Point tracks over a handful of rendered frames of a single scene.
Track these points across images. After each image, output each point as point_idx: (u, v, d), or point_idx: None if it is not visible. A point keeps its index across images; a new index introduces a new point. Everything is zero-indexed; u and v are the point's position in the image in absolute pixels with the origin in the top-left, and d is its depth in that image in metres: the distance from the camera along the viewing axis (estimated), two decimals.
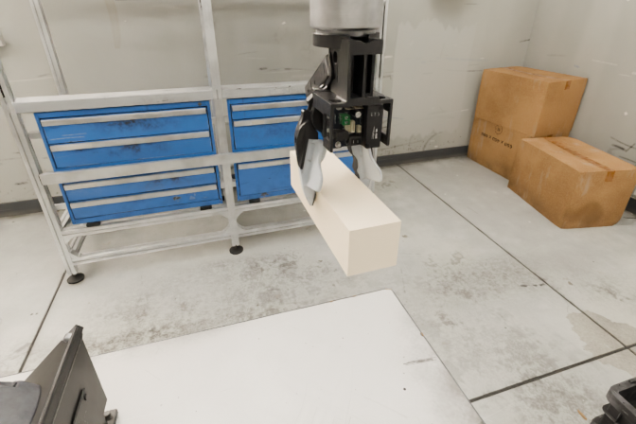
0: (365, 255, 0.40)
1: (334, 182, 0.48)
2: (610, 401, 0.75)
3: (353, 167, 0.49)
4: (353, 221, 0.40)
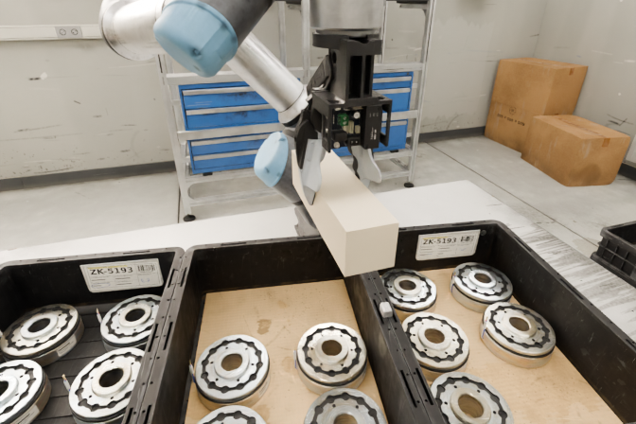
0: (362, 256, 0.40)
1: (334, 182, 0.48)
2: (602, 235, 1.30)
3: (353, 167, 0.49)
4: (350, 222, 0.40)
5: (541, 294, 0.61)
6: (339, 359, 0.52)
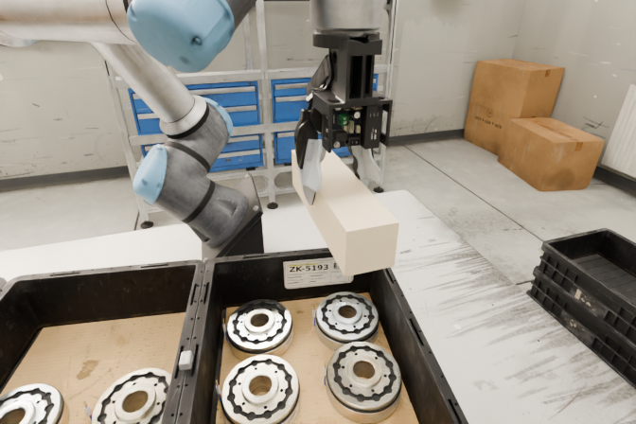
0: (362, 256, 0.40)
1: (334, 182, 0.48)
2: (542, 249, 1.23)
3: (353, 167, 0.49)
4: (351, 222, 0.40)
5: (398, 334, 0.54)
6: (135, 416, 0.45)
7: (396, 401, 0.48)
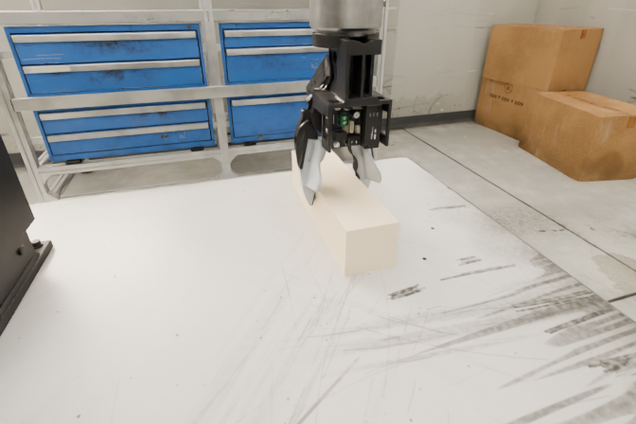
0: (362, 256, 0.40)
1: (334, 182, 0.48)
2: None
3: (353, 167, 0.49)
4: (350, 221, 0.40)
5: None
6: None
7: None
